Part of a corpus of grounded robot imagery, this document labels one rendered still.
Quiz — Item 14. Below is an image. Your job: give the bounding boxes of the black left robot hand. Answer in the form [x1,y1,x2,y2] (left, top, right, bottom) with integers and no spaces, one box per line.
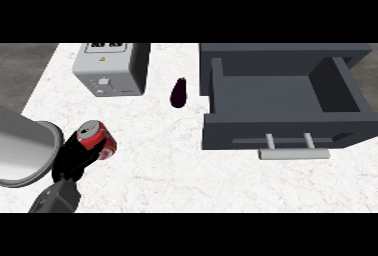
[51,130,108,183]

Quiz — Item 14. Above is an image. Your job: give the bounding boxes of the red soda can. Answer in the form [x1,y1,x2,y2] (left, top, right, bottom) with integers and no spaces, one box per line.
[76,119,120,161]

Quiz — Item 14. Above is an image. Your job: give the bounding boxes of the dark grey drawer front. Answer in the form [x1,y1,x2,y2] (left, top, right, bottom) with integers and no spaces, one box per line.
[202,111,378,151]

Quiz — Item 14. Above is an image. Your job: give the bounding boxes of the dark grey drawer box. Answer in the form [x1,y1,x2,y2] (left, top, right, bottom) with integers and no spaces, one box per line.
[210,56,364,115]

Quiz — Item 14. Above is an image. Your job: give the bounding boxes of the pale grey toaster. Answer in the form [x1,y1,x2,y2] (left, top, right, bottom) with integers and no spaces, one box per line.
[72,42,153,98]

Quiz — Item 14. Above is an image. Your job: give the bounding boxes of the dark purple eggplant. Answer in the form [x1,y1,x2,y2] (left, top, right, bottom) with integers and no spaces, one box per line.
[169,76,190,109]

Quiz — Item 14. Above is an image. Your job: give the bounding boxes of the dark grey cabinet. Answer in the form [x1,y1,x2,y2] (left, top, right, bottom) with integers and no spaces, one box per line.
[199,42,376,113]

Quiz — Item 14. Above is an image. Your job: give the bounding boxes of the pale grey drawer handle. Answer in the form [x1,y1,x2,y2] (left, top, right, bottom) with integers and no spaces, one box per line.
[259,132,331,161]

